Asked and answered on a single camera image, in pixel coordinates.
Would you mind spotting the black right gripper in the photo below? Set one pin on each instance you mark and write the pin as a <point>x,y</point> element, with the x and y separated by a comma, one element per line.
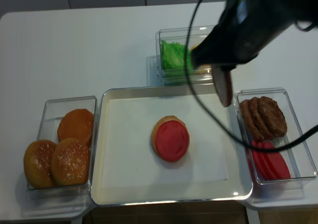
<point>247,26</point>

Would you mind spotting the brown burger patty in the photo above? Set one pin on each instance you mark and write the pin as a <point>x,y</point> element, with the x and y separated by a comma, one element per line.
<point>223,85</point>

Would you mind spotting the clear lettuce and cheese container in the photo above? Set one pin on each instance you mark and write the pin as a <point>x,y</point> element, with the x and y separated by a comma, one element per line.
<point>200,75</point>

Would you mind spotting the green lettuce leaves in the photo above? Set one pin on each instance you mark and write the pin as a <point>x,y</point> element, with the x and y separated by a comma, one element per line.
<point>172,56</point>

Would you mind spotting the middle brown patty in container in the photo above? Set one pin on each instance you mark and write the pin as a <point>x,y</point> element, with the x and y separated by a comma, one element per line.
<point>258,122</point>

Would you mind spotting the brown patty in container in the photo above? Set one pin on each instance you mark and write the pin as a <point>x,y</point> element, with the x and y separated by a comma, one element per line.
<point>258,122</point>
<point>272,116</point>
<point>249,123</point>

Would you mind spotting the left brown patty in container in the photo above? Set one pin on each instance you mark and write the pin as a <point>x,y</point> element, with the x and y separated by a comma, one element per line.
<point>249,123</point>

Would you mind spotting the clear patty and tomato container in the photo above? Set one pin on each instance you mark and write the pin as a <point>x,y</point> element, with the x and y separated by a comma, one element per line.
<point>298,159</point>

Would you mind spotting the right brown patty in container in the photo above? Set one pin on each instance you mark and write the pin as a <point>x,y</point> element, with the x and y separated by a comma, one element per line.
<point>272,116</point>

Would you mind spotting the middle red tomato slice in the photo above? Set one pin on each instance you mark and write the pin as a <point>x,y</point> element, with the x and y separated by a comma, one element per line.
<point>271,172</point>

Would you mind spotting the left red tomato slice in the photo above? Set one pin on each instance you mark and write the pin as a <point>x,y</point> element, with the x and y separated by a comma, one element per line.
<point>260,164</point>

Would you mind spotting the red tomato slice on bun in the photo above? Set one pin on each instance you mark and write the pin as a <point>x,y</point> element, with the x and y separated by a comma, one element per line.
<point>172,138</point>

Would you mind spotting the bottom bun on tray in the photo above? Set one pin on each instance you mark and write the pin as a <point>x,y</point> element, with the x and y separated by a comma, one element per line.
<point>155,137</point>

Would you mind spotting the right red tomato slice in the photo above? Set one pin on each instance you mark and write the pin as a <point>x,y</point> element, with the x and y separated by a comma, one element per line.
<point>278,165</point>

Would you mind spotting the white metal tray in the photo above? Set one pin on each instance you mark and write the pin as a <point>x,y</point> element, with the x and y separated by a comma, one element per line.
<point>170,141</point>

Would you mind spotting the white paper tray liner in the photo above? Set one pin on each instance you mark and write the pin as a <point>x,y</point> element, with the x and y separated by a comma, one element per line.
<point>129,160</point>

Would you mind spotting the plain bottom bun in container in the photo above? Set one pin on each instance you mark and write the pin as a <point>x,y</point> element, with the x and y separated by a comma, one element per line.
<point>77,124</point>

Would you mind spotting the clear plastic bun container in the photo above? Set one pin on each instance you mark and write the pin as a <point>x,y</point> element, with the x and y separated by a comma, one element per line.
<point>54,111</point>

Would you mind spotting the right sesame bun top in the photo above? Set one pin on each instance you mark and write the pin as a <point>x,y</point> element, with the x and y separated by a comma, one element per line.
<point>70,163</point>

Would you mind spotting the sesame bun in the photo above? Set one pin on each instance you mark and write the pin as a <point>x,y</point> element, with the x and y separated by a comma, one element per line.
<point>36,163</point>
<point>70,163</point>

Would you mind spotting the left sesame bun top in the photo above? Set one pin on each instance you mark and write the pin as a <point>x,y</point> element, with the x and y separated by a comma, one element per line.
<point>36,163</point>

